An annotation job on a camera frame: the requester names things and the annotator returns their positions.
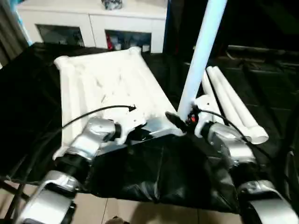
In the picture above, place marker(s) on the red bottle in cabinet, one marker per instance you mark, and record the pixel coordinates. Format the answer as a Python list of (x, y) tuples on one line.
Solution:
[(109, 40)]

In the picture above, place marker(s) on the dark metal rail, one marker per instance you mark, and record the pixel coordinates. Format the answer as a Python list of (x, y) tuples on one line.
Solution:
[(261, 51)]

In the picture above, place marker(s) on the white plastic table leg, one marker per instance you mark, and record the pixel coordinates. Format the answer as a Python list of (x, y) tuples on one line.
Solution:
[(224, 93), (207, 84), (243, 109), (201, 58)]

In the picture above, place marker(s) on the white plastic table top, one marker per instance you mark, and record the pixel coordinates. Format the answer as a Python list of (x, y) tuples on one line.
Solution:
[(105, 77)]

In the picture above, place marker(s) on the dark round robot part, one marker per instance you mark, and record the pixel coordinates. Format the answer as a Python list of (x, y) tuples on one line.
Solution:
[(116, 220)]

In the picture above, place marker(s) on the blue vertical panel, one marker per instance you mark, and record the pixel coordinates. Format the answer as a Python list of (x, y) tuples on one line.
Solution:
[(166, 25)]

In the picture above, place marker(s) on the dark crumpled bag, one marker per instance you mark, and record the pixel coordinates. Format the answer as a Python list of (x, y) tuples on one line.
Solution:
[(112, 4)]

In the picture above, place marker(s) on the black metal stand leg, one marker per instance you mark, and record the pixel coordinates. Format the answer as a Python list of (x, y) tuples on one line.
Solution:
[(11, 200)]

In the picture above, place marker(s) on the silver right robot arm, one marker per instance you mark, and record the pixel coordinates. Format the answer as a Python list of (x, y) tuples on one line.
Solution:
[(233, 144)]

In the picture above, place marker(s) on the black cloth mat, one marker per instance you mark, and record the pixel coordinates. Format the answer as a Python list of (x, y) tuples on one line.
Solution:
[(163, 168)]

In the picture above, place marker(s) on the white cabinet with glass doors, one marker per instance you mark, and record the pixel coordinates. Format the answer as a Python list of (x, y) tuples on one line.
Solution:
[(93, 21)]

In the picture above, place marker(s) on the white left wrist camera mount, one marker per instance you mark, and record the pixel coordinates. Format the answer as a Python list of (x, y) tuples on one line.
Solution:
[(127, 121)]

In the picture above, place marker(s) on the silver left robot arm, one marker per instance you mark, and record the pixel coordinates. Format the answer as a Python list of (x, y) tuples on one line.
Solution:
[(88, 140)]

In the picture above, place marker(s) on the grey curtain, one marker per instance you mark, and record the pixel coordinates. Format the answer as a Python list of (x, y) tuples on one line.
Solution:
[(9, 30)]

